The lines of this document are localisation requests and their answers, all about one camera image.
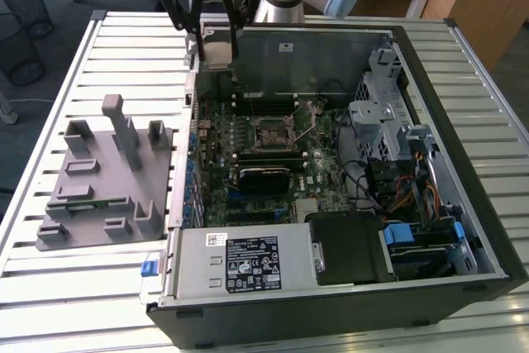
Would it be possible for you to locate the silver CPU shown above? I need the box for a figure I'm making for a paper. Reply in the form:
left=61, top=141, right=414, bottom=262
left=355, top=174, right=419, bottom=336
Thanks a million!
left=204, top=41, right=235, bottom=69

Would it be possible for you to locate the metal socket cover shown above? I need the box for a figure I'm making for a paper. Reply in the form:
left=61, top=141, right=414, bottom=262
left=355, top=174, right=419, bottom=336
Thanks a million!
left=287, top=99, right=322, bottom=144

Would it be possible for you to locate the CPU socket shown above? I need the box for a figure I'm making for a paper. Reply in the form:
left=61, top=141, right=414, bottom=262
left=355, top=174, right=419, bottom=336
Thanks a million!
left=250, top=115, right=299, bottom=152

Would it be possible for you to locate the small black graphics card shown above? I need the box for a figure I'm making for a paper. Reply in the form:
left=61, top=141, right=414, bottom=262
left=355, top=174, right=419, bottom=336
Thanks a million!
left=237, top=165, right=293, bottom=197

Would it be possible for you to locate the grey metal drive cage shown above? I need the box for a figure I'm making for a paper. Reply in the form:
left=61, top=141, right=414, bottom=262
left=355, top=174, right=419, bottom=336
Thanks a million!
left=346, top=47, right=419, bottom=164

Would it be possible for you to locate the green motherboard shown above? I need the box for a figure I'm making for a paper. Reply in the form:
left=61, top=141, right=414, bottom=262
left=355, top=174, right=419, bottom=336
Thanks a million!
left=193, top=94, right=375, bottom=228

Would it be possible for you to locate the black expansion slot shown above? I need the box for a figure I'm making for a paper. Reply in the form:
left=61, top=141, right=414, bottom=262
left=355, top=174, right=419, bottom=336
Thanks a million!
left=226, top=211, right=276, bottom=223

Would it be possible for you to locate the silver chipset heatsink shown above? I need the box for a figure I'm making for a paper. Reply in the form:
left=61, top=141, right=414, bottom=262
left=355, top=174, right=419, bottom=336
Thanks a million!
left=294, top=198, right=325, bottom=222

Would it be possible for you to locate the grey parts rack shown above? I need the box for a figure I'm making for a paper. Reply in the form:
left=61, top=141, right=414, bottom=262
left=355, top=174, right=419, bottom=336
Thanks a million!
left=35, top=94, right=177, bottom=251

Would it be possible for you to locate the white metal desk leg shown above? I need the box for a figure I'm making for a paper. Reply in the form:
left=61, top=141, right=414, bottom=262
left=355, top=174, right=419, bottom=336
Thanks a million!
left=0, top=67, right=20, bottom=125

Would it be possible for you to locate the green RAM stick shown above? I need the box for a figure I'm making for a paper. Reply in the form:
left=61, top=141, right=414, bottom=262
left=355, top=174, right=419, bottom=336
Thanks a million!
left=68, top=199, right=125, bottom=211

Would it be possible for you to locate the silver power supply unit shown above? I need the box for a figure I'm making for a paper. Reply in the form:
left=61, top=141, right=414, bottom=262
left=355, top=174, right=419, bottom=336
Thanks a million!
left=159, top=222, right=322, bottom=299

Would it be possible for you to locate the black plastic shroud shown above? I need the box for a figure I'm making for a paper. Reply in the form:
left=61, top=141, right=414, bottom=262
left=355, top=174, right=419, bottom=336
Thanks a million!
left=304, top=210, right=398, bottom=287

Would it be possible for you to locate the blue case latch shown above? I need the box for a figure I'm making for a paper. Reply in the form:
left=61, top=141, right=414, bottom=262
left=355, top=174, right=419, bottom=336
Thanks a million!
left=140, top=260, right=160, bottom=279

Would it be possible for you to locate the hard disk in blue carrier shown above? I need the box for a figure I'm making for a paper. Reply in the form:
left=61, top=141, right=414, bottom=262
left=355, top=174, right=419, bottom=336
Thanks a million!
left=382, top=222, right=455, bottom=280

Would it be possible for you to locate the wooden cabinet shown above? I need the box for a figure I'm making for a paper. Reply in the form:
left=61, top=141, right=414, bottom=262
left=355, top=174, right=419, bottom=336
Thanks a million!
left=421, top=0, right=529, bottom=77

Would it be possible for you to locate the black PC case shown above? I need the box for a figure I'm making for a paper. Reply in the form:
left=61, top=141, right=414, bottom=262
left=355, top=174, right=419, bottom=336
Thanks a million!
left=145, top=20, right=529, bottom=350

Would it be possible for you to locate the black wire mesh bin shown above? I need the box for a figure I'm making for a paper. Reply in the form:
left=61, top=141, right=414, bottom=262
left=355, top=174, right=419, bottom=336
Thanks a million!
left=0, top=0, right=55, bottom=38
left=0, top=12, right=46, bottom=88

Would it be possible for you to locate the coloured power wire bundle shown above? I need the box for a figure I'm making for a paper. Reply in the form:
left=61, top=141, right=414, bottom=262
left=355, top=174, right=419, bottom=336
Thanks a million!
left=379, top=153, right=440, bottom=224

